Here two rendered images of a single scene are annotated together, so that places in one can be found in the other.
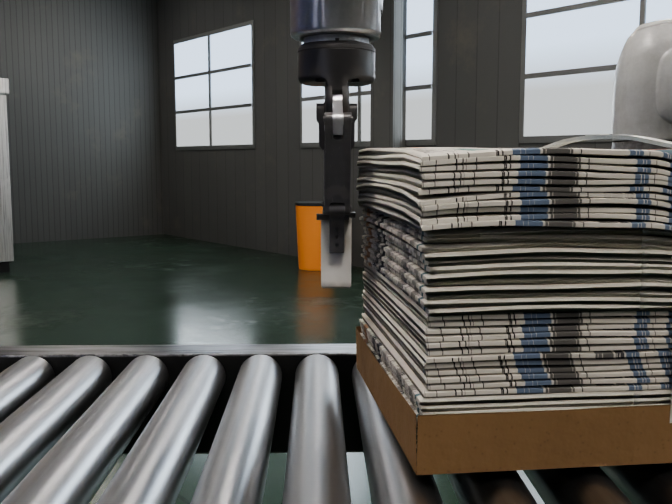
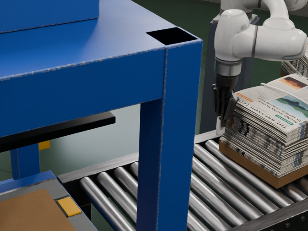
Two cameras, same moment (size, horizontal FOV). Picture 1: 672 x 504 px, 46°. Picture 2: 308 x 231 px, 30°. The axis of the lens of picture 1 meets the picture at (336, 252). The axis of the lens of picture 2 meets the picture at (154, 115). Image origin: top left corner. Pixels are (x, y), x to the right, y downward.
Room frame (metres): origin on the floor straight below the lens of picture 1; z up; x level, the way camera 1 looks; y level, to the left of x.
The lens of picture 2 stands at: (-0.59, 1.12, 1.91)
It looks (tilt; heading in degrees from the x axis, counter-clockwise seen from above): 29 degrees down; 328
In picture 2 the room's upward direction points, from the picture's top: 3 degrees clockwise
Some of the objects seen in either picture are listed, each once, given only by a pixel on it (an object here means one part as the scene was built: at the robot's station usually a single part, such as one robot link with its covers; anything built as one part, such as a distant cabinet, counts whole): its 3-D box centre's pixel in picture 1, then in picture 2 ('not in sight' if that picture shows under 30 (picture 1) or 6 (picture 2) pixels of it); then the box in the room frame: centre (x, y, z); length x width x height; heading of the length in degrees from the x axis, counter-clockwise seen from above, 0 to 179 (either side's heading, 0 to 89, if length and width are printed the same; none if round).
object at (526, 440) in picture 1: (467, 382); (262, 156); (0.67, -0.12, 0.83); 0.29 x 0.16 x 0.04; 7
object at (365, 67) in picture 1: (336, 91); (225, 84); (0.78, 0.00, 1.09); 0.08 x 0.07 x 0.09; 1
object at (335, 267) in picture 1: (336, 252); (221, 125); (0.77, 0.00, 0.93); 0.03 x 0.01 x 0.07; 91
